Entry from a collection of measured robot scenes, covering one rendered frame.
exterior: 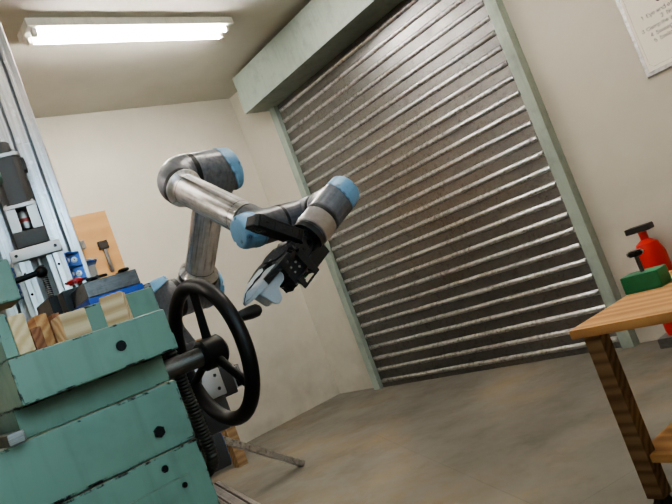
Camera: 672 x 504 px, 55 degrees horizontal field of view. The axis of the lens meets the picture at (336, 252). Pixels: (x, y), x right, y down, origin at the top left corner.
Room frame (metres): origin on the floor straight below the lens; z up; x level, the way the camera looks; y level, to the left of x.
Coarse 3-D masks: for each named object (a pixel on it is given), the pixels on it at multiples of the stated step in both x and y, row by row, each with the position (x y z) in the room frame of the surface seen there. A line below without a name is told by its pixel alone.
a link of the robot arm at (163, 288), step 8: (152, 280) 1.83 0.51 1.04; (160, 280) 1.84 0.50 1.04; (168, 280) 1.89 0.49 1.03; (176, 280) 1.89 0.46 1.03; (152, 288) 1.82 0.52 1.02; (160, 288) 1.83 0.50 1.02; (168, 288) 1.85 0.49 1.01; (160, 296) 1.82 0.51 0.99; (168, 296) 1.84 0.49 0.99; (160, 304) 1.82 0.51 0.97; (168, 304) 1.83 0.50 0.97; (184, 304) 1.87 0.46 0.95; (184, 312) 1.89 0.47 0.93
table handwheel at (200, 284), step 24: (192, 288) 1.19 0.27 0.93; (216, 288) 1.15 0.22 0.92; (168, 312) 1.29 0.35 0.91; (216, 336) 1.23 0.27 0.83; (240, 336) 1.12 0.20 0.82; (168, 360) 1.17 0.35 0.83; (192, 360) 1.18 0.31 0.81; (216, 360) 1.20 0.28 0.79; (192, 384) 1.31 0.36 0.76; (216, 408) 1.27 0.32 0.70; (240, 408) 1.18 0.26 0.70
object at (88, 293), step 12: (108, 276) 1.12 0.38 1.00; (120, 276) 1.13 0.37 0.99; (132, 276) 1.15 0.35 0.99; (72, 288) 1.17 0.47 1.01; (84, 288) 1.10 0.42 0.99; (96, 288) 1.11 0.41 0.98; (108, 288) 1.12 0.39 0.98; (120, 288) 1.13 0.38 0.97; (132, 288) 1.14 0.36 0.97; (60, 300) 1.17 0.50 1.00; (72, 300) 1.16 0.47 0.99; (84, 300) 1.11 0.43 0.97; (96, 300) 1.10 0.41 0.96
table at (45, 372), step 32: (128, 320) 0.88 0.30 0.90; (160, 320) 0.91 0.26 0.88; (32, 352) 0.80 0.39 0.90; (64, 352) 0.82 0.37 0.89; (96, 352) 0.85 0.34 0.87; (128, 352) 0.87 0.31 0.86; (160, 352) 0.90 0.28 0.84; (0, 384) 0.85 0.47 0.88; (32, 384) 0.79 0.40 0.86; (64, 384) 0.81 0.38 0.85
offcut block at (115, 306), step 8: (112, 296) 0.92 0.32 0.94; (120, 296) 0.93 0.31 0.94; (104, 304) 0.92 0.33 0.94; (112, 304) 0.92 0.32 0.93; (120, 304) 0.92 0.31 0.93; (128, 304) 0.96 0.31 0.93; (104, 312) 0.92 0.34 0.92; (112, 312) 0.92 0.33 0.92; (120, 312) 0.92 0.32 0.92; (128, 312) 0.93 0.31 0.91; (112, 320) 0.92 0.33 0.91; (120, 320) 0.92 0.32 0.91
